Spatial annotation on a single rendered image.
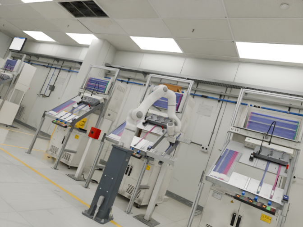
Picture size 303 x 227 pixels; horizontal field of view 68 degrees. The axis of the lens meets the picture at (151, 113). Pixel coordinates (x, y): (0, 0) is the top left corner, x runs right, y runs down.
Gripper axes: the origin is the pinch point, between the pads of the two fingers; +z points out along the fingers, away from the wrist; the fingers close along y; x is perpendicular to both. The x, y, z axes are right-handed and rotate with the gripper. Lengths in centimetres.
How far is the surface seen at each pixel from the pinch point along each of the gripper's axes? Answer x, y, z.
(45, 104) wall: -142, 529, 189
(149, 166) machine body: 13, 28, 42
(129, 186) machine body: 40, 47, 65
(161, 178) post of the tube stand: 32.8, -1.6, 25.4
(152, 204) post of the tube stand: 57, -2, 44
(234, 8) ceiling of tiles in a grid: -183, -11, -104
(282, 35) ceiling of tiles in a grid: -218, -76, -60
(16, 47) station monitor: -133, 519, -2
